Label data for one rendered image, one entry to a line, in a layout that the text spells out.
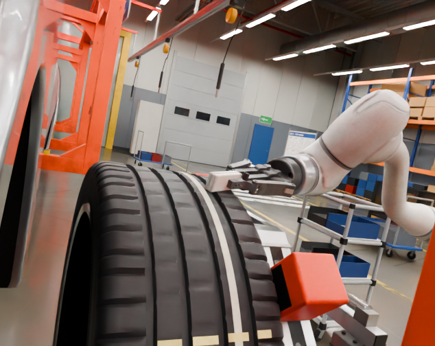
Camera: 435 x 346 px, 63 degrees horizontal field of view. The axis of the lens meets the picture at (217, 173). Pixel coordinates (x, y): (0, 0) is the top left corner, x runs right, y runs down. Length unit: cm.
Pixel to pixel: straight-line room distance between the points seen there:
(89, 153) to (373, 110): 378
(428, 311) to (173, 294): 26
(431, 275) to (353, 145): 43
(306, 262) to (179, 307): 18
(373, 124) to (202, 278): 47
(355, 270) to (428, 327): 237
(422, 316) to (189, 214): 29
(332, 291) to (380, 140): 37
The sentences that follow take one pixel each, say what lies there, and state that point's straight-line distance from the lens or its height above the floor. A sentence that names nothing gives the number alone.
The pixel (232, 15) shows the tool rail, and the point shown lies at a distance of 407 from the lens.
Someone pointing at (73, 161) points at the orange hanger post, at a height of 65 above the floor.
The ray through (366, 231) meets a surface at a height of 82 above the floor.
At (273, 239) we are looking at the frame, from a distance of 61.
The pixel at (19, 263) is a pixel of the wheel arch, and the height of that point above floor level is 81.
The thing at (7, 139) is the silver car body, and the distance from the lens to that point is 30.
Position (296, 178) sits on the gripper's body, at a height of 121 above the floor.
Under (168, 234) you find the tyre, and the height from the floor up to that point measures 112.
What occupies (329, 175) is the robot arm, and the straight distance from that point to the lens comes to 80.
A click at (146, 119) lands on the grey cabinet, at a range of 1224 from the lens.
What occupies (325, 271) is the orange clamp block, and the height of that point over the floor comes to 111.
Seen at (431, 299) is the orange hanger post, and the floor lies 115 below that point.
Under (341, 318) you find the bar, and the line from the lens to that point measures 77.
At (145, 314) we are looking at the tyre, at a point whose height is 106.
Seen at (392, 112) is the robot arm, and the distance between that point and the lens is 77.
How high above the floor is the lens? 126
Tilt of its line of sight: 6 degrees down
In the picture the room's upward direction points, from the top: 12 degrees clockwise
